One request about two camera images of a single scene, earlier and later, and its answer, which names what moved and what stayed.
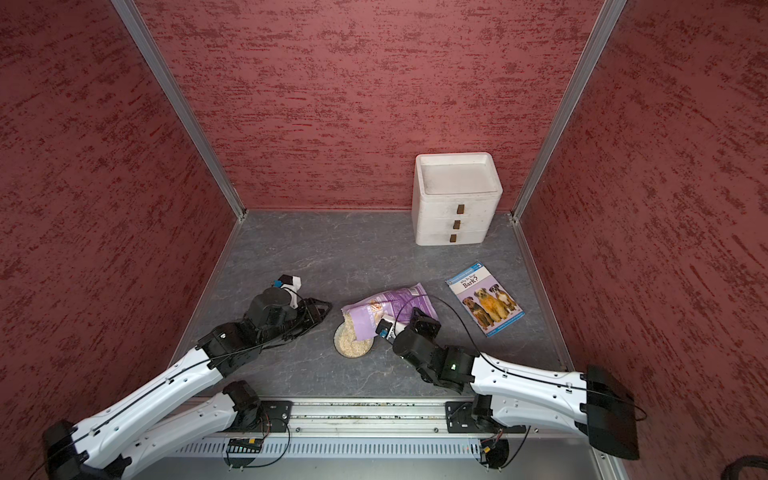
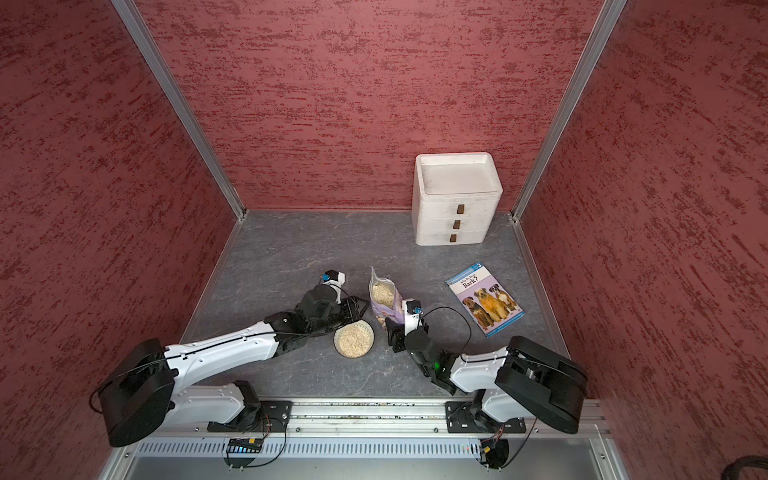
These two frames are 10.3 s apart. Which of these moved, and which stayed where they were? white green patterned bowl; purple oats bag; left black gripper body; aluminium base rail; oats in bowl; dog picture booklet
Moved: left black gripper body; purple oats bag
Stayed: oats in bowl; white green patterned bowl; dog picture booklet; aluminium base rail
